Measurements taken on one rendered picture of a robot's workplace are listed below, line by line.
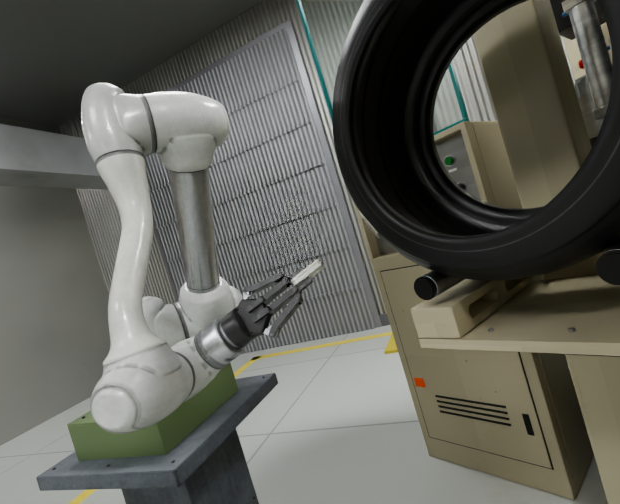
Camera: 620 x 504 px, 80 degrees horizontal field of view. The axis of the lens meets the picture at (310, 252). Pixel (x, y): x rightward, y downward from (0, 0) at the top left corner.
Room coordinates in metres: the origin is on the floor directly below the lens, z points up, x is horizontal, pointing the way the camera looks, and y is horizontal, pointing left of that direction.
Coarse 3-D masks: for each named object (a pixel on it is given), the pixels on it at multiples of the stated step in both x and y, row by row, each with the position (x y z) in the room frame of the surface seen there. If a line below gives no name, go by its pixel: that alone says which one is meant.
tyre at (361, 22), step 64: (384, 0) 0.58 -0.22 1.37; (448, 0) 0.73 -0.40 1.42; (512, 0) 0.68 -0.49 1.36; (384, 64) 0.78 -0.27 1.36; (448, 64) 0.81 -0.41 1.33; (384, 128) 0.86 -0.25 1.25; (384, 192) 0.82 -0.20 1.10; (448, 192) 0.85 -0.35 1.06; (576, 192) 0.44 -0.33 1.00; (448, 256) 0.60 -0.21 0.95; (512, 256) 0.52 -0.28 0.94; (576, 256) 0.49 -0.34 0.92
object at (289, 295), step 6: (294, 288) 0.73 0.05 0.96; (288, 294) 0.73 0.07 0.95; (276, 300) 0.73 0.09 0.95; (282, 300) 0.73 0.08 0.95; (288, 300) 0.74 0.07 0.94; (270, 306) 0.73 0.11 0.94; (276, 306) 0.73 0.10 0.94; (282, 306) 0.75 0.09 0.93; (264, 312) 0.73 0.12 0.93; (270, 312) 0.73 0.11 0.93; (276, 312) 0.75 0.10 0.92; (252, 318) 0.73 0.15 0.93; (258, 318) 0.73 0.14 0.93
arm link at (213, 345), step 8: (216, 320) 0.75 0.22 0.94; (208, 328) 0.73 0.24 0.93; (216, 328) 0.72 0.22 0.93; (200, 336) 0.73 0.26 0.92; (208, 336) 0.72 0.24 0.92; (216, 336) 0.71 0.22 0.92; (224, 336) 0.72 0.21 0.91; (200, 344) 0.72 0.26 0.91; (208, 344) 0.72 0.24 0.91; (216, 344) 0.71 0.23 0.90; (224, 344) 0.71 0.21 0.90; (232, 344) 0.73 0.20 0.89; (200, 352) 0.72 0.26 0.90; (208, 352) 0.71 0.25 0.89; (216, 352) 0.71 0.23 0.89; (224, 352) 0.72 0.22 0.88; (232, 352) 0.72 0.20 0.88; (240, 352) 0.75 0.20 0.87; (208, 360) 0.72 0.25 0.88; (216, 360) 0.72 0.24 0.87; (224, 360) 0.73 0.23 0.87
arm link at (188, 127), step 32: (160, 96) 0.84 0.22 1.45; (192, 96) 0.87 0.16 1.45; (160, 128) 0.83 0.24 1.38; (192, 128) 0.86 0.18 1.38; (224, 128) 0.92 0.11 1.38; (192, 160) 0.90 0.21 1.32; (192, 192) 0.95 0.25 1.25; (192, 224) 0.99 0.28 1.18; (192, 256) 1.04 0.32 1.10; (192, 288) 1.10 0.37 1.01; (224, 288) 1.15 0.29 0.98; (192, 320) 1.11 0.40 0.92
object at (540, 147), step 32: (544, 0) 0.80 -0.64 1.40; (480, 32) 0.84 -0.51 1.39; (512, 32) 0.79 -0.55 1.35; (544, 32) 0.76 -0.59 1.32; (512, 64) 0.80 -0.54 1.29; (544, 64) 0.76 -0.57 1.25; (512, 96) 0.82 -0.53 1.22; (544, 96) 0.77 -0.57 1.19; (576, 96) 0.82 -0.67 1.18; (512, 128) 0.83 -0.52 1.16; (544, 128) 0.78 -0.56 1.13; (576, 128) 0.78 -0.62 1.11; (512, 160) 0.84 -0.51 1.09; (544, 160) 0.80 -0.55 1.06; (576, 160) 0.76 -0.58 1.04; (544, 192) 0.81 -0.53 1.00; (576, 384) 0.85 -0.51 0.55; (608, 384) 0.80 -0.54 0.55; (608, 416) 0.81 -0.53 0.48; (608, 448) 0.82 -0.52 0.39; (608, 480) 0.84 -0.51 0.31
